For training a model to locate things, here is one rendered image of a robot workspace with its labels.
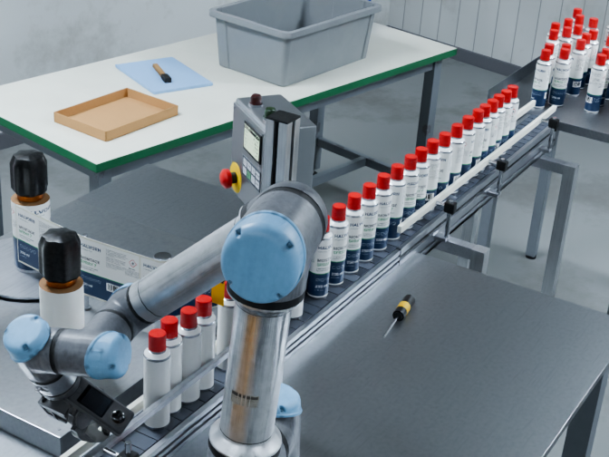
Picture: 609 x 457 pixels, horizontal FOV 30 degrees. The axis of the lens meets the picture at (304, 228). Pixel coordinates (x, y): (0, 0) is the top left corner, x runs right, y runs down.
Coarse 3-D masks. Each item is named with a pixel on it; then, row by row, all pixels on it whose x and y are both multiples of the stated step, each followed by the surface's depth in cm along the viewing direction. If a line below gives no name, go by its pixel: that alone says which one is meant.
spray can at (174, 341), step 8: (160, 320) 216; (168, 320) 216; (176, 320) 216; (160, 328) 216; (168, 328) 215; (176, 328) 216; (168, 336) 216; (176, 336) 216; (168, 344) 216; (176, 344) 216; (176, 352) 217; (176, 360) 218; (176, 368) 218; (176, 376) 219; (176, 384) 220; (176, 400) 222; (176, 408) 223
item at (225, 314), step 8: (224, 296) 231; (224, 304) 231; (232, 304) 230; (224, 312) 231; (232, 312) 231; (224, 320) 232; (232, 320) 232; (224, 328) 233; (224, 336) 234; (224, 344) 234; (224, 360) 236; (224, 368) 237
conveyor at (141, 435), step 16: (384, 256) 288; (336, 288) 272; (304, 304) 264; (320, 304) 265; (304, 320) 258; (224, 384) 233; (208, 400) 229; (176, 416) 223; (144, 432) 218; (160, 432) 218; (112, 448) 213; (144, 448) 213
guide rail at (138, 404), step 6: (216, 342) 241; (216, 348) 240; (138, 402) 220; (132, 408) 219; (138, 408) 220; (78, 444) 207; (84, 444) 208; (90, 444) 209; (72, 450) 206; (78, 450) 207; (84, 450) 208; (60, 456) 204; (66, 456) 204; (72, 456) 206; (78, 456) 207
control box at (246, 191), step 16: (272, 96) 216; (240, 112) 211; (256, 112) 208; (240, 128) 212; (256, 128) 204; (304, 128) 203; (240, 144) 213; (304, 144) 205; (240, 160) 214; (304, 160) 206; (240, 176) 215; (304, 176) 208; (240, 192) 216; (256, 192) 208
